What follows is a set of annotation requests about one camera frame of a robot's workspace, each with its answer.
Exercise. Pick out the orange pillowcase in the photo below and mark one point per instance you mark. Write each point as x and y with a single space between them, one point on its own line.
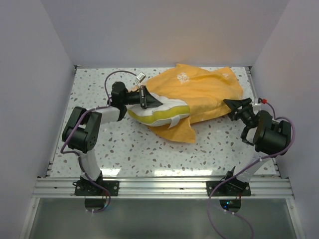
204 91

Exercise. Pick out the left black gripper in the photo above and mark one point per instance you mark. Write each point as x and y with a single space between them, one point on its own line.
148 100

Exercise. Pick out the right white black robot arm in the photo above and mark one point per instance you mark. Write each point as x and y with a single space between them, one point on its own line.
269 136

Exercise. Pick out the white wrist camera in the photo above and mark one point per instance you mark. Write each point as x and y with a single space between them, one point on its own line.
139 78
257 104

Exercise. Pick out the white pillow yellow edge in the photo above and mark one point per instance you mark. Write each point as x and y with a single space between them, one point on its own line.
170 113

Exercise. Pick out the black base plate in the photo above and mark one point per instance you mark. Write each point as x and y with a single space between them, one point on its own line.
86 188
232 188

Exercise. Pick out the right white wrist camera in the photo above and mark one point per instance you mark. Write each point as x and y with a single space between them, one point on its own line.
257 104

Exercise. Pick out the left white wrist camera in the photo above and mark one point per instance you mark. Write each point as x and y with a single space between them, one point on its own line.
139 78

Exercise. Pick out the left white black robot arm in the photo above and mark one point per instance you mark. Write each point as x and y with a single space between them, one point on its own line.
82 129

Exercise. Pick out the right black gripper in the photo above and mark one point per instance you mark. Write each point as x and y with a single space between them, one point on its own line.
235 104

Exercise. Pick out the aluminium mounting rail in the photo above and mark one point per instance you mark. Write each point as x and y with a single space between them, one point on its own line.
165 187

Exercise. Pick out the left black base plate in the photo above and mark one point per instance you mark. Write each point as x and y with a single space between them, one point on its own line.
86 188

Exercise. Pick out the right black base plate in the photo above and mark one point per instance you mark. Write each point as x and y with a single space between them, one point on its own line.
232 188

